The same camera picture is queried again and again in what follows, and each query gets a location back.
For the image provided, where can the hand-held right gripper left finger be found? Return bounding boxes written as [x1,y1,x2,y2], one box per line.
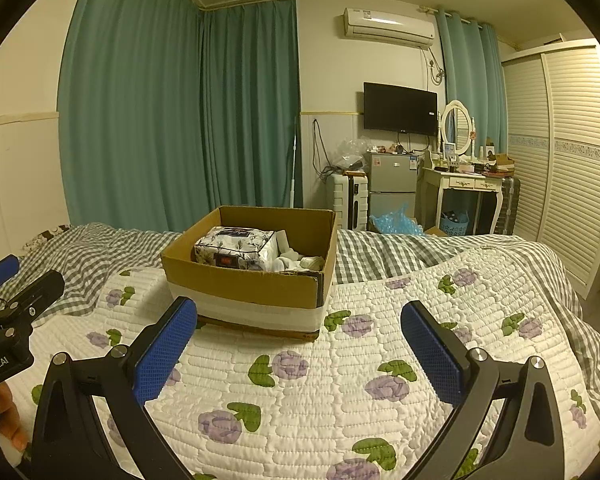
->
[31,296,199,480]

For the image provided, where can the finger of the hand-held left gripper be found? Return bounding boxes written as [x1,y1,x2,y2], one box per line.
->
[0,254,20,295]
[0,269,66,335]

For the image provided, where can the brown cardboard box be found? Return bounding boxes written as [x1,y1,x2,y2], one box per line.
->
[160,205,338,344]

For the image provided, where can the blue plastic bag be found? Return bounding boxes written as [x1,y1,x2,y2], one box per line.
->
[369,202,425,236]

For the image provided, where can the floral tissue pack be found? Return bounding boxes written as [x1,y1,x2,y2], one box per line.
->
[193,226,277,273]

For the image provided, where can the white floral quilt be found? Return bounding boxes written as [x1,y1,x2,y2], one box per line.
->
[10,247,600,480]

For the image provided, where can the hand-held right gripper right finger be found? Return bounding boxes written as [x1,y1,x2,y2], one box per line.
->
[400,301,566,480]

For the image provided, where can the white louvred wardrobe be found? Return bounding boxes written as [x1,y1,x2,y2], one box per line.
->
[500,37,600,302]

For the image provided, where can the clear plastic bag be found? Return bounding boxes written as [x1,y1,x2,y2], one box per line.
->
[331,136,369,174]

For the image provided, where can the person's left hand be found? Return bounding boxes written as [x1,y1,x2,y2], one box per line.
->
[0,382,29,452]

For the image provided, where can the black wall television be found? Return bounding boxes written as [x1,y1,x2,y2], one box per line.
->
[363,81,439,137]

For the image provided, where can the grey small fridge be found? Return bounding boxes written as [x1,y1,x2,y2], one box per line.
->
[364,151,421,231]

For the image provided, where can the white pole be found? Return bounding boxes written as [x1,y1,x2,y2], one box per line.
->
[289,114,301,209]

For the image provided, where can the wide teal curtain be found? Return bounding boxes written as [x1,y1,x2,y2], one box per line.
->
[57,0,207,234]

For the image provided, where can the white dressing table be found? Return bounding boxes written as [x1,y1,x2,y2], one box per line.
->
[419,152,512,237]

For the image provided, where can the blue basket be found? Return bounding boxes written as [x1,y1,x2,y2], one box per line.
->
[439,210,470,237]

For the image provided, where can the white air conditioner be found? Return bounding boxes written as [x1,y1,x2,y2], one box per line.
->
[341,7,437,51]

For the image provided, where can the grey checked bed sheet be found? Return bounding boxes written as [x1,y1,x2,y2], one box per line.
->
[0,222,600,461]

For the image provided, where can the oval white mirror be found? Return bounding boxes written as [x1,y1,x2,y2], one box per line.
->
[439,100,475,157]

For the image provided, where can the silver suitcase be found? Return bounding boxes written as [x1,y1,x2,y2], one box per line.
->
[495,176,522,235]

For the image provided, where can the white suitcase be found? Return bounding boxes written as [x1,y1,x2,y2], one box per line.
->
[329,172,370,232]

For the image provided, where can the white socks with green band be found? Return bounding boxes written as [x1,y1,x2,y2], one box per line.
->
[274,230,307,272]

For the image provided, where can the brown patterned cloth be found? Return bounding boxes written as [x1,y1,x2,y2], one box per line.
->
[19,229,72,257]

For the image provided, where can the narrow teal curtain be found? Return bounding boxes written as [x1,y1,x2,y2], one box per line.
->
[437,9,509,157]

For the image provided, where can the black wall cable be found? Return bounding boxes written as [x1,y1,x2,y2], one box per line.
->
[311,118,332,179]

